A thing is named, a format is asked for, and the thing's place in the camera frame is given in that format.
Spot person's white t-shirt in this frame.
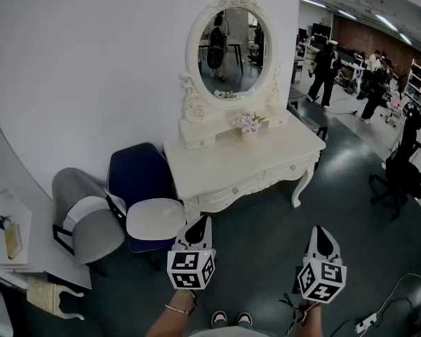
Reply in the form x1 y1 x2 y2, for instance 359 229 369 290
189 324 278 337

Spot white storage shelf rack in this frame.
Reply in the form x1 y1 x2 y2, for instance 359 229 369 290
404 58 421 114

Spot white carved side table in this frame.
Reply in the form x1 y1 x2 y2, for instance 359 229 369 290
26 277 86 322

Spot person's right shoe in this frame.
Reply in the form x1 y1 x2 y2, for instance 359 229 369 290
236 311 253 329

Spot white side desk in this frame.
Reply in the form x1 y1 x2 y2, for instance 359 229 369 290
0 187 93 291

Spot black floor cable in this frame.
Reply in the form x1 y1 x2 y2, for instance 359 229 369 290
328 295 420 337

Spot yellowish book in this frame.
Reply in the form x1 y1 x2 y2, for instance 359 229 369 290
3 222 24 261

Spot pink white swivel chair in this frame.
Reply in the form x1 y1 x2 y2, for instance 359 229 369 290
385 95 408 128

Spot white ornate dressing table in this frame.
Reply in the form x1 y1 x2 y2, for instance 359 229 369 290
163 110 328 224

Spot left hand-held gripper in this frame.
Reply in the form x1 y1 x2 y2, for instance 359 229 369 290
166 216 217 291

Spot person's left forearm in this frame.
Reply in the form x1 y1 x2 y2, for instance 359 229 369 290
145 288 199 337

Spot person's left shoe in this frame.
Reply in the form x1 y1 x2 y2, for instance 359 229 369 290
210 310 229 329

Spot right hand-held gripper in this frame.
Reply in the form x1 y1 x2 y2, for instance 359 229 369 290
297 225 347 305

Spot white power strip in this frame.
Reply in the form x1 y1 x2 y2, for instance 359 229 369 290
354 312 378 333

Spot grey fabric chair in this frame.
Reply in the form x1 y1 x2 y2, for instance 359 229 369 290
51 167 127 277
286 100 329 142

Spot thin gold bracelet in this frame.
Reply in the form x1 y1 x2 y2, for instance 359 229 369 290
164 303 191 316

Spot black office chair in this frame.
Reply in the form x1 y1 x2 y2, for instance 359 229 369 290
368 107 421 221

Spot person's right forearm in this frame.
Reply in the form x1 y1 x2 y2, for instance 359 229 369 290
294 300 329 337

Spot pink flowers in white pot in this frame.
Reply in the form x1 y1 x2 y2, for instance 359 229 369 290
231 112 267 143

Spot blue chair white seat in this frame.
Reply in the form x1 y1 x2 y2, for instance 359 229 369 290
107 142 187 270

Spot white cable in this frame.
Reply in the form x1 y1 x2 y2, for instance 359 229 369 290
370 272 421 317

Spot person's shoe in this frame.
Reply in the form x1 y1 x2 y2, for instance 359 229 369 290
210 310 229 329
236 311 253 329

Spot black computer monitor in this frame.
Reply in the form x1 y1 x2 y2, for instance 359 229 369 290
312 22 333 39

